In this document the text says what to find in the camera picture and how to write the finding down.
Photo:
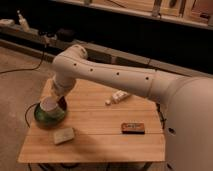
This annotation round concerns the brown rectangular box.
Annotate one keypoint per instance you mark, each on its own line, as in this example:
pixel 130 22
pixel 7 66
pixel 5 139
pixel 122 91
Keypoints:
pixel 133 128

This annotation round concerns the green plate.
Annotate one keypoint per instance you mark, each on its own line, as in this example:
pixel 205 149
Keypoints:
pixel 52 118

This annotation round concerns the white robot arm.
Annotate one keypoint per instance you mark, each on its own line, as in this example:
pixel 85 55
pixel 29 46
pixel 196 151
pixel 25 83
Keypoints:
pixel 186 102

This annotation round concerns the dark object on ledge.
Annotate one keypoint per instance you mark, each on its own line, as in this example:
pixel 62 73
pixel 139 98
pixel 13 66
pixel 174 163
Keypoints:
pixel 65 35

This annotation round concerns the wooden table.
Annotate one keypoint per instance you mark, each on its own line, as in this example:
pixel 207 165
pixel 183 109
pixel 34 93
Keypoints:
pixel 98 135

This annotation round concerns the white spray bottle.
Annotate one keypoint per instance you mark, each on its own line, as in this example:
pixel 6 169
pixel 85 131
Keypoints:
pixel 23 22

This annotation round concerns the white tube bottle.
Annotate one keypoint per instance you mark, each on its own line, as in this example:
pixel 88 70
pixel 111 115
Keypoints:
pixel 117 97

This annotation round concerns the white cup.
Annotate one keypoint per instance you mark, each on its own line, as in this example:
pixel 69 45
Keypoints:
pixel 48 104

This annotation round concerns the white sponge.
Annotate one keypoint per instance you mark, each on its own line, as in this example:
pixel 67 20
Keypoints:
pixel 63 135

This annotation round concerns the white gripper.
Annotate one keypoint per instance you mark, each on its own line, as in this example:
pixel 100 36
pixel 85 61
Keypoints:
pixel 60 89

